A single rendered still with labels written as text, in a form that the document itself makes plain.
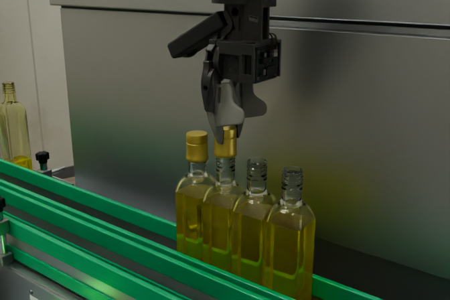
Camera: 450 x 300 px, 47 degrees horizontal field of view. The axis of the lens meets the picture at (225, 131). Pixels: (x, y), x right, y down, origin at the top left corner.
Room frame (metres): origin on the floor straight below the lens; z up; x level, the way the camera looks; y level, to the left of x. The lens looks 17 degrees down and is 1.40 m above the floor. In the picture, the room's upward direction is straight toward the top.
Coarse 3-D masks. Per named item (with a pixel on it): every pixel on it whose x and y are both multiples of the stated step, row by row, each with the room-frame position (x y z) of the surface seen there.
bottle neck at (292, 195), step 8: (288, 168) 0.68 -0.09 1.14; (296, 168) 0.68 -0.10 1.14; (288, 176) 0.66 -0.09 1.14; (296, 176) 0.66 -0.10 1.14; (288, 184) 0.66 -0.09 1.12; (296, 184) 0.66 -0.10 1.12; (288, 192) 0.66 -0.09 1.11; (296, 192) 0.66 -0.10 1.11; (288, 200) 0.66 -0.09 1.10; (296, 200) 0.66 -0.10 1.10
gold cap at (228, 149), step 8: (224, 128) 0.74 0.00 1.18; (232, 128) 0.74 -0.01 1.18; (224, 136) 0.73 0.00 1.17; (232, 136) 0.73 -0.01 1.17; (216, 144) 0.73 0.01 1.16; (224, 144) 0.73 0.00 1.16; (232, 144) 0.73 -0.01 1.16; (216, 152) 0.73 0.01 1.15; (224, 152) 0.73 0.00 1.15; (232, 152) 0.73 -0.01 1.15
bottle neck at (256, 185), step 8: (248, 160) 0.71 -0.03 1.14; (256, 160) 0.72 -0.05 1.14; (264, 160) 0.71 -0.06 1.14; (248, 168) 0.70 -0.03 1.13; (256, 168) 0.70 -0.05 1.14; (264, 168) 0.70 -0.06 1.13; (248, 176) 0.70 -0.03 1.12; (256, 176) 0.70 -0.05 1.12; (264, 176) 0.70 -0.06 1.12; (248, 184) 0.70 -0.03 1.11; (256, 184) 0.70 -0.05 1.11; (264, 184) 0.70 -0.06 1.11; (248, 192) 0.70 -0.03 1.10; (256, 192) 0.70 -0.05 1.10; (264, 192) 0.70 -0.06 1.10
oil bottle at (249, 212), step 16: (240, 208) 0.69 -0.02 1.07; (256, 208) 0.68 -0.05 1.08; (240, 224) 0.69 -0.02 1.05; (256, 224) 0.68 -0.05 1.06; (240, 240) 0.69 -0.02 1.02; (256, 240) 0.68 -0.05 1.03; (240, 256) 0.69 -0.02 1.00; (256, 256) 0.68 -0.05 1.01; (240, 272) 0.69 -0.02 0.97; (256, 272) 0.67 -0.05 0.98
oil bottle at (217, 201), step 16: (208, 192) 0.73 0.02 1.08; (224, 192) 0.72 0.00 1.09; (240, 192) 0.73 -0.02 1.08; (208, 208) 0.73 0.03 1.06; (224, 208) 0.71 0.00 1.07; (208, 224) 0.73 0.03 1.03; (224, 224) 0.71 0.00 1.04; (208, 240) 0.73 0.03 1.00; (224, 240) 0.71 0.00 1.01; (208, 256) 0.73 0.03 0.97; (224, 256) 0.71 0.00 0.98
